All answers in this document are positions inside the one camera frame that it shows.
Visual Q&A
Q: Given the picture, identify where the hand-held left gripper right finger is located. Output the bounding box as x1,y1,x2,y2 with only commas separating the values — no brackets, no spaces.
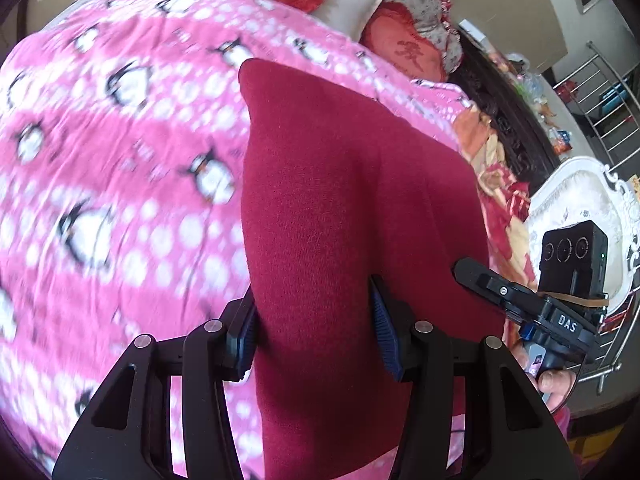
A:
369,276,581,480

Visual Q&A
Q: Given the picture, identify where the small white box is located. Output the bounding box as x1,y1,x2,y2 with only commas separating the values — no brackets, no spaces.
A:
457,19,488,43

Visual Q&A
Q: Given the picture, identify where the dark wooden headboard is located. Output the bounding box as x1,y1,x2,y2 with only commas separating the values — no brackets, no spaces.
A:
447,35,563,191

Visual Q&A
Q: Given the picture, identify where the person's right hand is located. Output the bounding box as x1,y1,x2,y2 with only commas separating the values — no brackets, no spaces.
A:
512,342,578,413

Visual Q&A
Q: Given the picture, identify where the white pillow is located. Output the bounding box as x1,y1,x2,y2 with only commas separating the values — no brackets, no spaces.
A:
315,0,387,43

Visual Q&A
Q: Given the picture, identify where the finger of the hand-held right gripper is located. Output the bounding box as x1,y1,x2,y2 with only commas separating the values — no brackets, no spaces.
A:
452,257,543,318

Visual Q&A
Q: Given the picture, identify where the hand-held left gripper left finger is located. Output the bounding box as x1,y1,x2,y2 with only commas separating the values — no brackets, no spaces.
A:
51,287,258,480

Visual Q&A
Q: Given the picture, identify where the red orange floral blanket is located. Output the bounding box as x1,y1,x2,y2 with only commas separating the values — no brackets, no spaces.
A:
452,105,543,301

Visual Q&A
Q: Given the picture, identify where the metal rack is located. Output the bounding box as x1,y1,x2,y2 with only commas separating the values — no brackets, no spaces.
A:
555,40,640,396

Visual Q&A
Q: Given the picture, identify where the pile of bottles and packets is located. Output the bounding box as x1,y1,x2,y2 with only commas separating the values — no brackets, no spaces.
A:
490,50,573,156

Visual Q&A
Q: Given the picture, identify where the pink penguin print blanket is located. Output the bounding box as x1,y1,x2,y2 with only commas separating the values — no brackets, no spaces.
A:
0,0,476,480

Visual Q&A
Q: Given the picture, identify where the white ornate chair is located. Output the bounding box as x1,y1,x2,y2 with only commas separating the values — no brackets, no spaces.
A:
525,156,640,321

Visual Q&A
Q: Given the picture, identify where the small red heart cushion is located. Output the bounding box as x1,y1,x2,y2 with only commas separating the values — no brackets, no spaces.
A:
360,1,448,83

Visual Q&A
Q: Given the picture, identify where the maroon fleece garment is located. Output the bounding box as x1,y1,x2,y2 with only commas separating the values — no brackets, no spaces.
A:
237,58,506,480

